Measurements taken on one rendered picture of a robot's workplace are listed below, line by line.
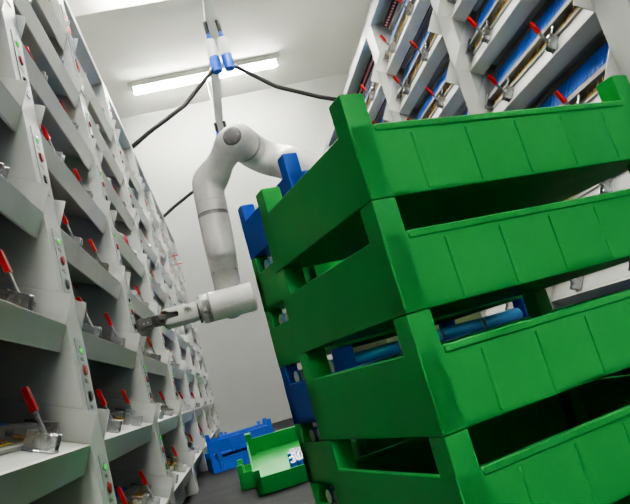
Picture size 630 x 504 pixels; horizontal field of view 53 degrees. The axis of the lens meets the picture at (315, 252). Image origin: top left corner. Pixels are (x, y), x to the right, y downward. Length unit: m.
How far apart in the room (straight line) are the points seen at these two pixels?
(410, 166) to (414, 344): 0.13
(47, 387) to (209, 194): 0.92
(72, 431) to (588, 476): 0.79
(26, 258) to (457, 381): 0.84
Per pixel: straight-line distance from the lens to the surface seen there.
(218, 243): 1.80
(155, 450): 1.77
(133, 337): 1.78
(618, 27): 1.53
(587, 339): 0.51
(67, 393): 1.08
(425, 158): 0.46
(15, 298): 0.94
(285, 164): 0.76
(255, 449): 2.25
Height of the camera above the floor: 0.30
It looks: 10 degrees up
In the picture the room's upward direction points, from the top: 16 degrees counter-clockwise
